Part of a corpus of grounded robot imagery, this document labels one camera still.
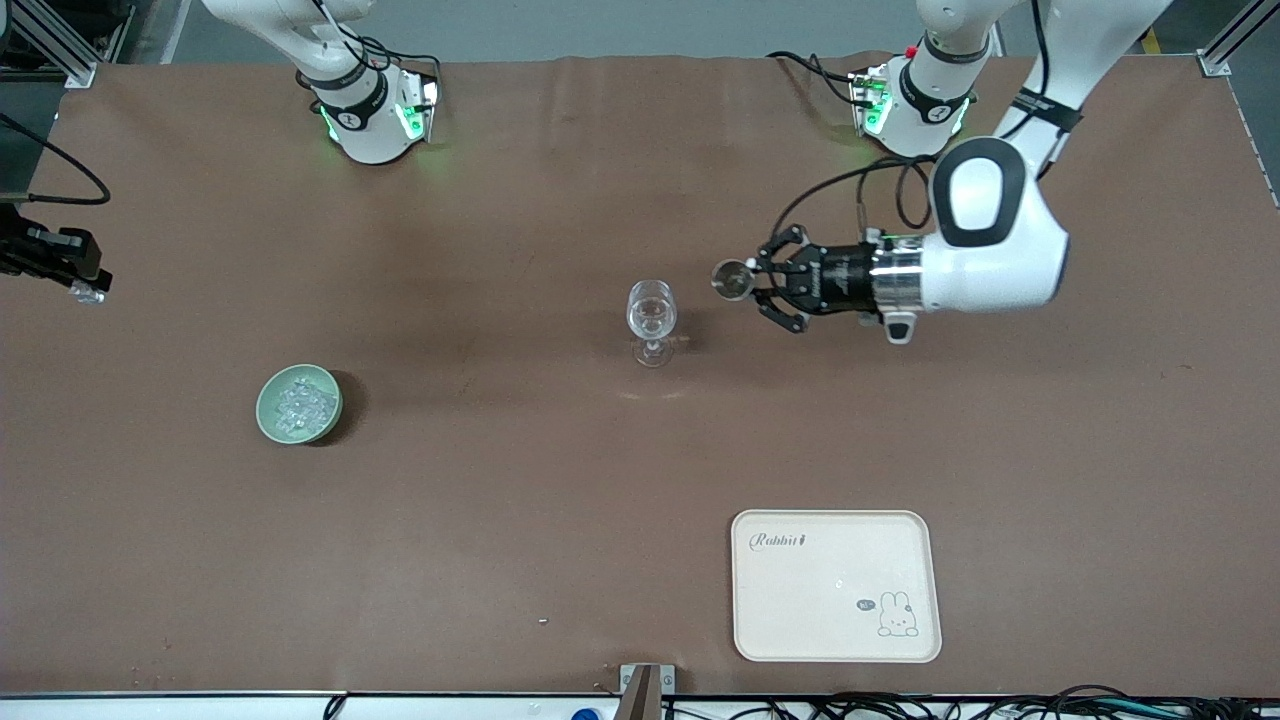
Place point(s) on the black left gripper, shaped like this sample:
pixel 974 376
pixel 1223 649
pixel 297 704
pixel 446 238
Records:
pixel 838 281

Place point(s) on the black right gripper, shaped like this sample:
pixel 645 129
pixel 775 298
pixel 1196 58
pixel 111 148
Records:
pixel 42 251

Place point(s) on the clear ice cube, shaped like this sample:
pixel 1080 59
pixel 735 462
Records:
pixel 88 293

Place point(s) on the metal double jigger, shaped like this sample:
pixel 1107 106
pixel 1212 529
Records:
pixel 733 279

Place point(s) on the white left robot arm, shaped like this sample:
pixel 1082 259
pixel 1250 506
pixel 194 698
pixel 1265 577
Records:
pixel 990 260

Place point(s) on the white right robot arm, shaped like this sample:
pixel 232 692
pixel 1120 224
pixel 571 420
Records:
pixel 360 125

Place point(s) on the clear wine glass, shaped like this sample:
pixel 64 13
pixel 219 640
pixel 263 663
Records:
pixel 651 315

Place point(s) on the pile of clear ice cubes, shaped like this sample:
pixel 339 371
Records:
pixel 305 403

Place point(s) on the green ceramic bowl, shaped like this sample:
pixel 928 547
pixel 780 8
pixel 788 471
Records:
pixel 268 415

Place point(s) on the brown table cover mat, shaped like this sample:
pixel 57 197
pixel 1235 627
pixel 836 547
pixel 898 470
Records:
pixel 560 480

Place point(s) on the cream rabbit print tray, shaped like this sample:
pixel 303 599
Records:
pixel 830 585

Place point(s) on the aluminium frame profile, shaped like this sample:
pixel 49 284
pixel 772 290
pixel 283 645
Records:
pixel 50 45
pixel 1225 45

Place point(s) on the metal table edge bracket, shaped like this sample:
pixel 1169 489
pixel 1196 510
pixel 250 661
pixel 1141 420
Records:
pixel 640 690

